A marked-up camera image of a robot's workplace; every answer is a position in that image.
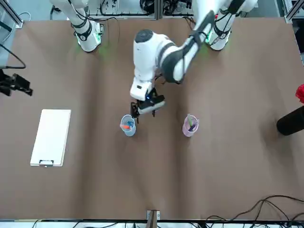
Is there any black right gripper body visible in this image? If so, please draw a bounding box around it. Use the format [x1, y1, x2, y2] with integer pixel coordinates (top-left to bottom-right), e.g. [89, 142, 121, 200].
[0, 75, 15, 96]

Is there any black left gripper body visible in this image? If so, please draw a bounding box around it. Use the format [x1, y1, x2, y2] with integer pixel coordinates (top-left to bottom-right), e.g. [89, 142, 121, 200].
[137, 87, 166, 117]

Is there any blue plastic cup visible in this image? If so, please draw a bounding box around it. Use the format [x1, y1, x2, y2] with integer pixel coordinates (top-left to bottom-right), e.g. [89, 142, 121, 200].
[120, 114, 137, 137]

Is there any pink plastic cup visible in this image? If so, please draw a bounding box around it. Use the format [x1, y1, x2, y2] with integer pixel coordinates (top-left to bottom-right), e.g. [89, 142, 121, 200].
[182, 114, 200, 138]

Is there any white clipboard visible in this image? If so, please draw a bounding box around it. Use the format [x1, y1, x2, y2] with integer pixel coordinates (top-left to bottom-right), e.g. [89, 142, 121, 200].
[29, 109, 72, 168]

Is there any black vase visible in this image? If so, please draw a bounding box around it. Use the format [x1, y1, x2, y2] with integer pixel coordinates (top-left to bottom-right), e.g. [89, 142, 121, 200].
[276, 109, 304, 136]

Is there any red rose bouquet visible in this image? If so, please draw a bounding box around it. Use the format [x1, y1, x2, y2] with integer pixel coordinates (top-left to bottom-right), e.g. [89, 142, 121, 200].
[295, 84, 304, 103]

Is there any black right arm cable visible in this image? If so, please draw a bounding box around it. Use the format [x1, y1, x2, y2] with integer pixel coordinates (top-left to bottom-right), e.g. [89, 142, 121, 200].
[0, 44, 26, 70]

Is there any aluminium frame corner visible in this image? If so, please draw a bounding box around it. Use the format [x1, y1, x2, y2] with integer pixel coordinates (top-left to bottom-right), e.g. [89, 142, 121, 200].
[0, 0, 24, 29]
[285, 0, 304, 23]

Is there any aluminium post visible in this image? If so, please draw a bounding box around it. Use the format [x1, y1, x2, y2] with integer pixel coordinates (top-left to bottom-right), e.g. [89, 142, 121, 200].
[146, 209, 161, 228]
[155, 0, 164, 19]

